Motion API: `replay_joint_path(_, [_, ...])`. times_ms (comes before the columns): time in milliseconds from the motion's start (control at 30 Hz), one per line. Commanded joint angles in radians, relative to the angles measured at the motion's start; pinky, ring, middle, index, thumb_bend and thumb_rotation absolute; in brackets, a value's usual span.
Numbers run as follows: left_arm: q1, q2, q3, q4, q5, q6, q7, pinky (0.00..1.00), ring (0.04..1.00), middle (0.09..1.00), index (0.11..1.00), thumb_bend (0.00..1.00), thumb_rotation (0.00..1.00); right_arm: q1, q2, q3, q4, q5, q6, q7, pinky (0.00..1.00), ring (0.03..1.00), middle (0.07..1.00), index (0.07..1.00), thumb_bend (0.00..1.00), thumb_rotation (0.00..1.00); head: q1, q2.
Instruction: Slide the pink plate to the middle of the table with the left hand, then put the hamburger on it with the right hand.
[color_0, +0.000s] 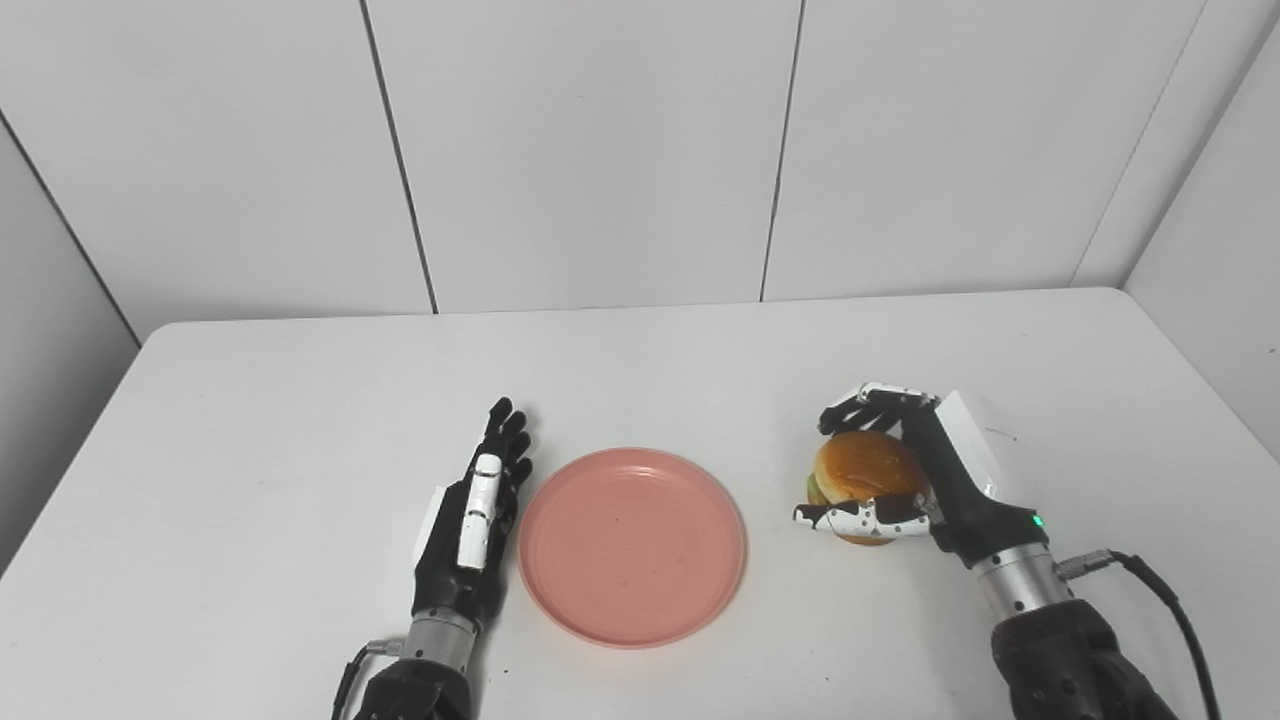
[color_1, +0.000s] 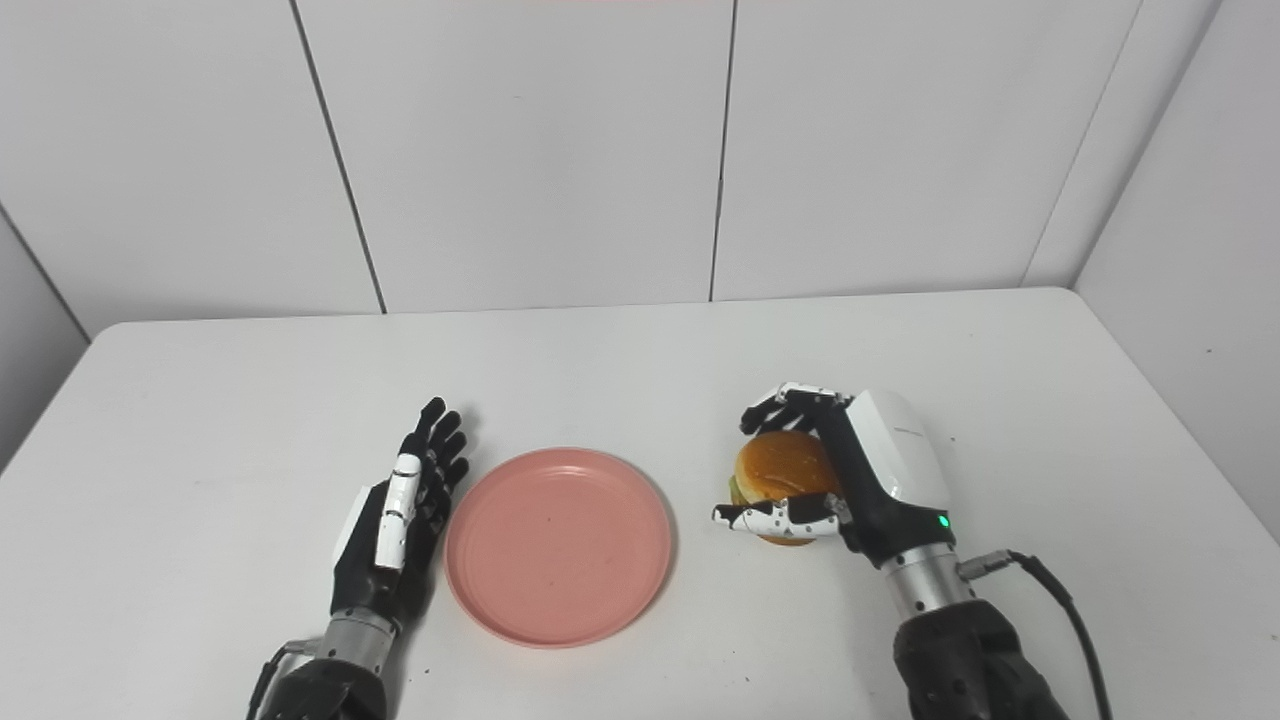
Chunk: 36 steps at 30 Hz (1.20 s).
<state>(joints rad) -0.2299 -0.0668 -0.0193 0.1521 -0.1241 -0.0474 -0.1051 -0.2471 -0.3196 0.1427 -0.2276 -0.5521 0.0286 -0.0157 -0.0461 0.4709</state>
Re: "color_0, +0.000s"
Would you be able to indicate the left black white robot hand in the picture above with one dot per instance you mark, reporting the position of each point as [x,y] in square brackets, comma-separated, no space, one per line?
[470,540]

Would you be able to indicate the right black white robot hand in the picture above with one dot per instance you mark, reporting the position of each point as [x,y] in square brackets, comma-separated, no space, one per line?
[960,470]

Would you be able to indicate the toy hamburger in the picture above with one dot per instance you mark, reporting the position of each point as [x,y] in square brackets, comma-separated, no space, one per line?
[865,470]

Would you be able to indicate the pink round plate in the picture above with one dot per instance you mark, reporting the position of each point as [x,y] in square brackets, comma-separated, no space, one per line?
[632,547]

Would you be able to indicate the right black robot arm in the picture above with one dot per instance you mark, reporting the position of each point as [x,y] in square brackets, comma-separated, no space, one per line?
[1060,640]

